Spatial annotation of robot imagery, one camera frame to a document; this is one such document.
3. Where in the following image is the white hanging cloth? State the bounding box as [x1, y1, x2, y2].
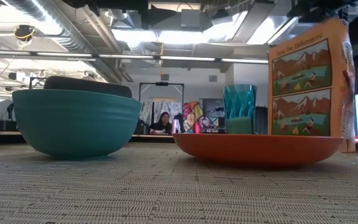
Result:
[140, 100, 183, 126]

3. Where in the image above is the grey woven placemat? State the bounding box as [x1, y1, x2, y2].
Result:
[0, 143, 358, 224]

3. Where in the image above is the colourful patchwork item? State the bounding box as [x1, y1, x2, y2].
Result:
[182, 101, 219, 134]

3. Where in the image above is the long ceiling light strip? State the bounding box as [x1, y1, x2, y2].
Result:
[0, 49, 269, 65]

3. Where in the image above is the person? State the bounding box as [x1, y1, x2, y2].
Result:
[149, 111, 173, 135]

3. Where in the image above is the teal ceramic bowl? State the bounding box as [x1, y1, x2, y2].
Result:
[12, 89, 142, 160]

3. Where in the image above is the black metal frame rig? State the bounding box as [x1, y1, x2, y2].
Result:
[139, 82, 185, 125]

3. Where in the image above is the yellow cable ceiling device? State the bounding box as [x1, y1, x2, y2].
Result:
[13, 24, 37, 43]

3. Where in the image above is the teal transparent tumbler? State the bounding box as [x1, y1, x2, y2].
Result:
[222, 84, 257, 135]

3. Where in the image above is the orange cereal box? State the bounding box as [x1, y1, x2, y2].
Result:
[267, 17, 357, 153]

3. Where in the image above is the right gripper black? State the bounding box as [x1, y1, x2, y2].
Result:
[287, 0, 358, 23]

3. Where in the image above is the orange plate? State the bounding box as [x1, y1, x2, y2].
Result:
[172, 133, 344, 166]

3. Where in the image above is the silver ceiling duct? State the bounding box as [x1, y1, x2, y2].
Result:
[4, 0, 101, 54]

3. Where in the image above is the black rounded object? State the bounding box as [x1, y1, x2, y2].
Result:
[44, 75, 133, 99]

